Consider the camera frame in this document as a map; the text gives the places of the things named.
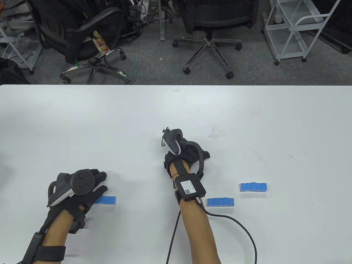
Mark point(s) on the person's left hand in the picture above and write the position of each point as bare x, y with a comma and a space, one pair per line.
82, 206

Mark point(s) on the person's right hand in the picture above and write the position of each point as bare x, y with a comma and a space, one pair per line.
189, 154

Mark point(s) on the blue mahjong tile wall row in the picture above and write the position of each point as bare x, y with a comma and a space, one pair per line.
107, 200
253, 187
220, 202

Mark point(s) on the plain black forearm box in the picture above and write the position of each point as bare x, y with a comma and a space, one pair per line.
31, 247

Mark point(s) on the person's left forearm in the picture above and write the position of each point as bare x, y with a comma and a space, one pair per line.
56, 231

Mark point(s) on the person's right forearm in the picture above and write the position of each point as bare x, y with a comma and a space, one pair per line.
198, 233

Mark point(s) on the grey and white controller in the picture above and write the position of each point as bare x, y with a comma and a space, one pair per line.
82, 182
172, 141

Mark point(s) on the black box with white label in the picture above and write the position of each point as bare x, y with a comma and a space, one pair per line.
189, 187

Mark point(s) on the black mesh office chair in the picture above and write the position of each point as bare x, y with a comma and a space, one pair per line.
217, 16

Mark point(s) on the colourful snack packet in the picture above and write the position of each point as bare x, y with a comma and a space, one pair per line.
100, 44

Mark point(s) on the white metal cart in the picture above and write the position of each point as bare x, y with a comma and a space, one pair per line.
286, 45

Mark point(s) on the black bag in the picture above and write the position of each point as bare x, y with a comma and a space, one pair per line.
11, 73

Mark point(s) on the white metal rack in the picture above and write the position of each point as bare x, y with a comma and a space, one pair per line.
26, 59

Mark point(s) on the black chair with chrome base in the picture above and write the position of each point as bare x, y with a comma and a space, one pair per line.
82, 35

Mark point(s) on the black flat case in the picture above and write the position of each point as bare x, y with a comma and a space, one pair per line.
339, 35

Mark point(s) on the grey crumpled cloth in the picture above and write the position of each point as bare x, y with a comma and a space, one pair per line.
12, 20

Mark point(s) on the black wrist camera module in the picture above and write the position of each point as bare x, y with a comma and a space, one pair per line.
173, 183
77, 224

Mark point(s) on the white desk leg post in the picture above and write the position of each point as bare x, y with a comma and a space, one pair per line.
163, 22

